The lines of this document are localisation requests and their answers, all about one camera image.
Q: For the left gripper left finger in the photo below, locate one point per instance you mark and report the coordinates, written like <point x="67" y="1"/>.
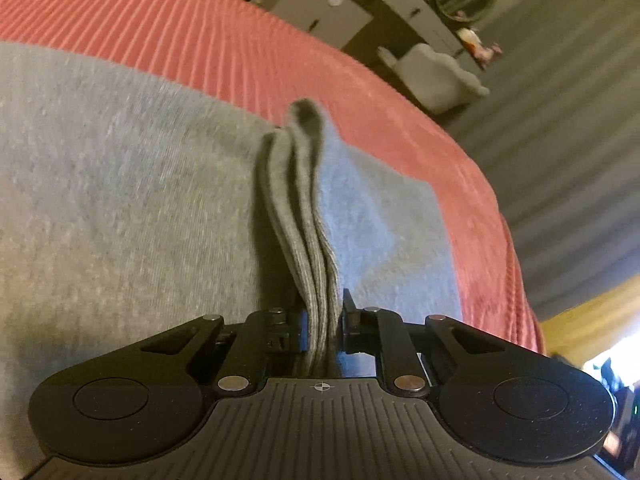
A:
<point x="146" y="398"/>

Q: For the grey plush chair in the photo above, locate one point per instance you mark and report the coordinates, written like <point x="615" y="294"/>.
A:
<point x="434" y="79"/>

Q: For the red ribbed bedspread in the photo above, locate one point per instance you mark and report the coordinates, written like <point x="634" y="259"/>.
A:
<point x="235" y="52"/>

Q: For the grey dresser cabinet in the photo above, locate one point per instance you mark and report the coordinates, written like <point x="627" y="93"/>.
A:
<point x="360" y="27"/>

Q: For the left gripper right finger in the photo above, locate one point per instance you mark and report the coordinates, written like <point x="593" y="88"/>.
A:
<point x="496" y="398"/>

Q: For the grey sweatpants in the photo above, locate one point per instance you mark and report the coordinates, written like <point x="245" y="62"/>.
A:
<point x="130" y="205"/>

